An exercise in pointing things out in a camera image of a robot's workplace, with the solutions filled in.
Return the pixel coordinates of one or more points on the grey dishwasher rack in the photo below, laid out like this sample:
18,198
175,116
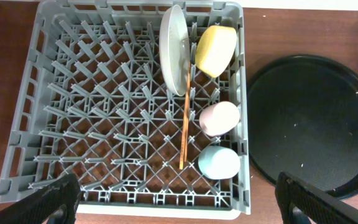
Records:
93,103

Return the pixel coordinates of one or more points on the yellow bowl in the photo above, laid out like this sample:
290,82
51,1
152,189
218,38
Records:
215,49

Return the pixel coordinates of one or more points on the wooden chopstick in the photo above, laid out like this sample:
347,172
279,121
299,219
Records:
184,136

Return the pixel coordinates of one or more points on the grey round plate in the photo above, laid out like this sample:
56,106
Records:
174,50

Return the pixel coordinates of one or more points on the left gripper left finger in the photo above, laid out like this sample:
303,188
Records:
55,203

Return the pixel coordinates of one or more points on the round black tray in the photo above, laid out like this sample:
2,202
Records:
303,119

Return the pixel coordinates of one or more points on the pink plastic cup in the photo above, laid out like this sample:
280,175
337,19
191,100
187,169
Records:
219,118

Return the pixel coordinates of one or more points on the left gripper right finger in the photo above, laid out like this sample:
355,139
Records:
300,202

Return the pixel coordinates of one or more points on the blue plastic cup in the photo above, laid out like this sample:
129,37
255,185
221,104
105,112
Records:
217,162

